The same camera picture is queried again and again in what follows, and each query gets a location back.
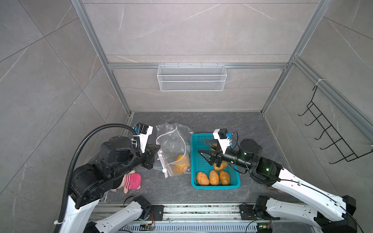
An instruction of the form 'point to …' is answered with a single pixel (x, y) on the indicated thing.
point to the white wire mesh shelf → (191, 77)
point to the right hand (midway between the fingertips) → (204, 147)
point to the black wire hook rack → (338, 141)
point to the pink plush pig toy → (132, 181)
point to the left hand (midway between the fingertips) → (161, 144)
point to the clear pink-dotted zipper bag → (173, 141)
